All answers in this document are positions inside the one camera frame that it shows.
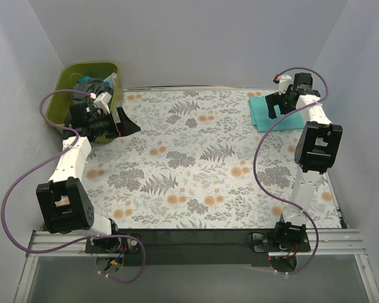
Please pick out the floral table mat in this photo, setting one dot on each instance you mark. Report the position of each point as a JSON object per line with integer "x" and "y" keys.
{"x": 198, "y": 162}

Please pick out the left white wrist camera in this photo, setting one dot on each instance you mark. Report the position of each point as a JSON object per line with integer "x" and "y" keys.
{"x": 102, "y": 102}

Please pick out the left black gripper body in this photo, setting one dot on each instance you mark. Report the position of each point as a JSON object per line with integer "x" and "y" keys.
{"x": 117, "y": 123}

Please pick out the clear plastic bag in bin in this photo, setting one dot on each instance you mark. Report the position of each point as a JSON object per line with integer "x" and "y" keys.
{"x": 111, "y": 80}

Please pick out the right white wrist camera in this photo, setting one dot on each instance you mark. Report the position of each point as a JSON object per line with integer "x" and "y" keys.
{"x": 283, "y": 81}

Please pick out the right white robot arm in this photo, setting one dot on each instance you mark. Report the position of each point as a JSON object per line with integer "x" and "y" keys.
{"x": 315, "y": 152}

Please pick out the teal t shirt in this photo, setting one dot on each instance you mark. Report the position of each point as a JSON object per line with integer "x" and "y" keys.
{"x": 260, "y": 118}

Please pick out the grey t shirt in bin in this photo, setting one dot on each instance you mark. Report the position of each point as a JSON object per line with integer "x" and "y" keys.
{"x": 91, "y": 85}

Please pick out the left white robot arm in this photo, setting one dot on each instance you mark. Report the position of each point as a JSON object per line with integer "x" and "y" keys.
{"x": 63, "y": 201}

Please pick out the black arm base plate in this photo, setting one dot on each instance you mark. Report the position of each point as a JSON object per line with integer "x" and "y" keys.
{"x": 212, "y": 246}

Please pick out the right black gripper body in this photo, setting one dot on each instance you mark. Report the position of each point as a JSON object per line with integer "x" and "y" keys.
{"x": 280, "y": 101}

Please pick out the aluminium frame rail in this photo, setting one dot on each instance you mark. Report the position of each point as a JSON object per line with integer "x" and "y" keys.
{"x": 64, "y": 268}

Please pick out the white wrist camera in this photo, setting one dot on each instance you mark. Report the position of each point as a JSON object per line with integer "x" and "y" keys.
{"x": 283, "y": 81}
{"x": 102, "y": 102}

